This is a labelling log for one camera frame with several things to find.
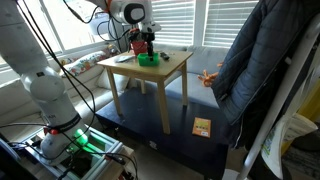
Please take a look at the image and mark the orange plush toy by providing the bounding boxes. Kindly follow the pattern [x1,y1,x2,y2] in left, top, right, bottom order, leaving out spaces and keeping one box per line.
[196,61,225,89]

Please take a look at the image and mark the orange booklet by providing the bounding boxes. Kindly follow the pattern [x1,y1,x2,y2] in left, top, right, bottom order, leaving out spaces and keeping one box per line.
[191,116,213,139]

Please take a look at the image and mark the floral patterned pillow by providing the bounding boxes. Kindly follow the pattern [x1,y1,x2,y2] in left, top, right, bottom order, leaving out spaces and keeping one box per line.
[59,49,112,79]

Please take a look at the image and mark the black plug cable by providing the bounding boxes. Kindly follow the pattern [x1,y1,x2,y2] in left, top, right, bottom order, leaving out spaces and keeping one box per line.
[104,152,139,180]

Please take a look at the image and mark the green box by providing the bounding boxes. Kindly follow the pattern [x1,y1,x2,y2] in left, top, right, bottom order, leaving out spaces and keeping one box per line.
[136,52,161,67]

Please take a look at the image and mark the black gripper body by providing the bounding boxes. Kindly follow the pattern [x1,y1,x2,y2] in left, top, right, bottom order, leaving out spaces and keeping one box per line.
[142,31,157,46]

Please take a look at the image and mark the black low platform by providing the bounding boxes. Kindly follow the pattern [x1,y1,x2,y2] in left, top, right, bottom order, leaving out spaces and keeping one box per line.
[94,87,232,180]

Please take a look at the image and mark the red dotted open box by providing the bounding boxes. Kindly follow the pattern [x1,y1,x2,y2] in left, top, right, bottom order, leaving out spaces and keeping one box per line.
[131,40,149,56]

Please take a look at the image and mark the white plastic bag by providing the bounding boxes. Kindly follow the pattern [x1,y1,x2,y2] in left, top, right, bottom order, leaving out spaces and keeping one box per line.
[260,112,319,171]

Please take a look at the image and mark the white sofa cushion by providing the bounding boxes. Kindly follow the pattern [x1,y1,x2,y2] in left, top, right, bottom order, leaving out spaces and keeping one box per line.
[96,68,130,93]

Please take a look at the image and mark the white clothes rack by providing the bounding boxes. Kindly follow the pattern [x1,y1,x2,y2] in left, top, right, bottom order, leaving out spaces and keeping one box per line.
[221,14,320,180]

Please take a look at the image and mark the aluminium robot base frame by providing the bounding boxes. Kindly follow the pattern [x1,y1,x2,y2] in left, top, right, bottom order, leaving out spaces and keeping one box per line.
[23,125,135,180]

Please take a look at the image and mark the green indicator light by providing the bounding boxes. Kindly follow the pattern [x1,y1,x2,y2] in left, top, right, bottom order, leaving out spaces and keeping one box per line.
[72,127,90,146]

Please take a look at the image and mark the wrist camera with red mount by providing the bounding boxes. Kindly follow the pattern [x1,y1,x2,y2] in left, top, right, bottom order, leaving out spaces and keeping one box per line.
[128,27,145,43]

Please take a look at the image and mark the light wooden table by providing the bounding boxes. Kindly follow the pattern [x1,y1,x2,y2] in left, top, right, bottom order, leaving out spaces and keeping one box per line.
[96,49,194,136]

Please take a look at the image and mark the white paper sheet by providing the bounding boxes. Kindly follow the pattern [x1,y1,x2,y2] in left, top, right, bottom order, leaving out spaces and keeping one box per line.
[114,54,135,64]

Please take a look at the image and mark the dark quilted jacket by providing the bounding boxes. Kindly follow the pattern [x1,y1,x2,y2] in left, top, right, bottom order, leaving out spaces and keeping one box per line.
[211,0,320,150]

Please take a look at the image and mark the yellow board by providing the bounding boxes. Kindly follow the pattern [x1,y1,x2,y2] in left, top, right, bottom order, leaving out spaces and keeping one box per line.
[295,78,320,125]

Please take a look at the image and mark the long black arm cable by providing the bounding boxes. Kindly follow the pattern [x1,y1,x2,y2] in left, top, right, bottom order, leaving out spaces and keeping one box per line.
[14,0,100,162]

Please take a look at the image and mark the black remote control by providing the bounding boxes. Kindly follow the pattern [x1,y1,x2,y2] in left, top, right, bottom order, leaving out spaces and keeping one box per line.
[159,51,171,62]

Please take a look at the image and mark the black wrist loop cable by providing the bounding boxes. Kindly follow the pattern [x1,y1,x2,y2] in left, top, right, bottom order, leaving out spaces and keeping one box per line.
[62,0,134,44]

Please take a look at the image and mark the wide white window blind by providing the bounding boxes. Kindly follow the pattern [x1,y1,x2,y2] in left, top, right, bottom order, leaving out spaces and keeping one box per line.
[151,0,197,47]

